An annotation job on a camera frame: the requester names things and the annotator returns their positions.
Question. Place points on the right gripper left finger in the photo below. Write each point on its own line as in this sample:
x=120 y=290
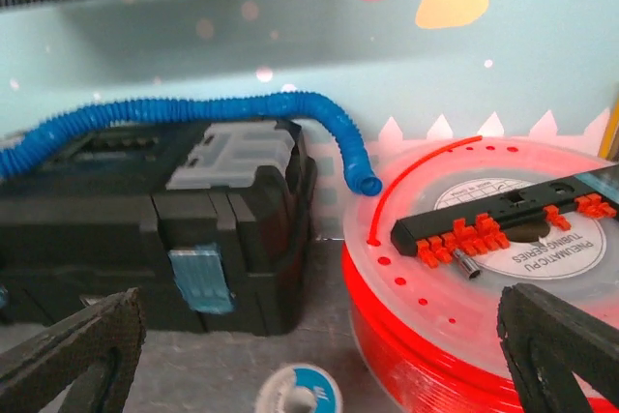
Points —
x=91 y=355

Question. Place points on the solder wire spool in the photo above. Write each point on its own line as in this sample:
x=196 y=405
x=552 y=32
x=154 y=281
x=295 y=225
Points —
x=299 y=388

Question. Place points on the black tool box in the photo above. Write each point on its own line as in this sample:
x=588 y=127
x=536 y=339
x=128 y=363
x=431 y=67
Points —
x=209 y=221

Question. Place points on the black socket holder rail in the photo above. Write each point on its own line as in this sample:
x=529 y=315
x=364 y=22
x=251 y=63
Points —
x=503 y=219

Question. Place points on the red tubing spool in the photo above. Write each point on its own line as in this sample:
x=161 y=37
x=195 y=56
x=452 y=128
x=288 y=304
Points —
x=428 y=335

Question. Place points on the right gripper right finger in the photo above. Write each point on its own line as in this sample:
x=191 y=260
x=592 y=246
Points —
x=549 y=344

